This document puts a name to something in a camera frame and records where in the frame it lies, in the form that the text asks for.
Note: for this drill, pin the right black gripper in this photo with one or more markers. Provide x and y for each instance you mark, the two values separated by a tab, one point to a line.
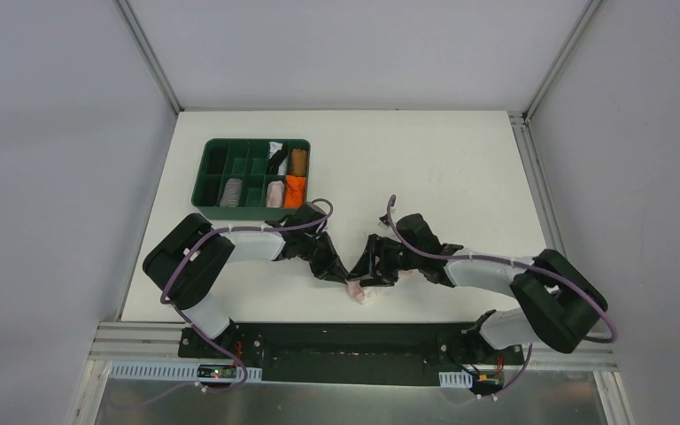
383	258

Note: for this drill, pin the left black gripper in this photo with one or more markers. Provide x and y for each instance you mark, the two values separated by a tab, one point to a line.
321	255

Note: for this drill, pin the white underwear pink trim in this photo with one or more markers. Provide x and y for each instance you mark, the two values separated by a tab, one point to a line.
359	294

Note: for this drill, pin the pink underwear navy trim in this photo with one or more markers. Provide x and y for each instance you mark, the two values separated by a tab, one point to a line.
275	194

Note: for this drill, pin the green compartment tray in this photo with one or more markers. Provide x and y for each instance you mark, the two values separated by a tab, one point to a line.
243	158

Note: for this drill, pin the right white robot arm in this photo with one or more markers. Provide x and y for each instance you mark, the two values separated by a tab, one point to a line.
498	329

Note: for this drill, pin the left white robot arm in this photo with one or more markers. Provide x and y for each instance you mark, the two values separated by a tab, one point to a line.
188	261

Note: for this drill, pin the orange rolled cloth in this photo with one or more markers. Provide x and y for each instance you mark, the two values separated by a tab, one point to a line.
295	192

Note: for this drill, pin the black white rolled cloth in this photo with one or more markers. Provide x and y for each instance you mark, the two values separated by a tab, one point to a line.
277	162

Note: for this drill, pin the grey striped rolled cloth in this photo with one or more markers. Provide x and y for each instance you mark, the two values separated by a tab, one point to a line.
231	193

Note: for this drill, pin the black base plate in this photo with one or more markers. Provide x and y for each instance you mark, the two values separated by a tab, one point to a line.
403	354

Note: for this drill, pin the small white cable duct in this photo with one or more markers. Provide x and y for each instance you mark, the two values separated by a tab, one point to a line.
459	379

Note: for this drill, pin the right side aluminium rail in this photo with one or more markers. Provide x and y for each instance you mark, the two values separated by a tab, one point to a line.
542	193

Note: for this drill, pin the aluminium rail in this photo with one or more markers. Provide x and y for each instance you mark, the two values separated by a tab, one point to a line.
542	193
159	341

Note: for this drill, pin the white slotted cable duct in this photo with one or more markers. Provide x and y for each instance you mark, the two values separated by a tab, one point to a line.
214	373

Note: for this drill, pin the aluminium front rail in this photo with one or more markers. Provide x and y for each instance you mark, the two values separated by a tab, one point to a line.
159	341

